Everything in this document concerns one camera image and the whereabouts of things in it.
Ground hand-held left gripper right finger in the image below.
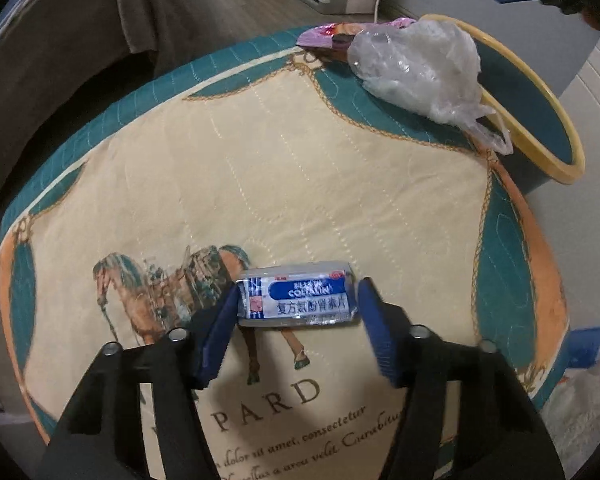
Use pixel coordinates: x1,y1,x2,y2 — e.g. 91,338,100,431
356,276,566,480

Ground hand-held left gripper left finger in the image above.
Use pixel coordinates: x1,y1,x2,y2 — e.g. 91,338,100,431
35,280,238,480

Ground blue and white medicine box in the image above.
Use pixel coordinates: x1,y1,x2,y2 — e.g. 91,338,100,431
236,259,357,328

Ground teal bin with yellow rim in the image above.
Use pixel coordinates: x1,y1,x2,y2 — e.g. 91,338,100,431
420,13,586,197

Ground clear plastic bag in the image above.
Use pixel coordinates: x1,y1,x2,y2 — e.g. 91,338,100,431
347,19,515,155

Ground printed quilted table mat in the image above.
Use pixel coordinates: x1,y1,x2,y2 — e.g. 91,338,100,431
0,27,572,480

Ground pink snack wrapper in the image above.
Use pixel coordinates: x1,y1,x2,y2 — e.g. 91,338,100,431
298,16,419,63

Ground blue plastic object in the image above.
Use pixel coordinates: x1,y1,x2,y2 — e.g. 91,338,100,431
560,326,600,372

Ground white plastic bag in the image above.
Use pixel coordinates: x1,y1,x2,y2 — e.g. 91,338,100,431
542,360,600,477

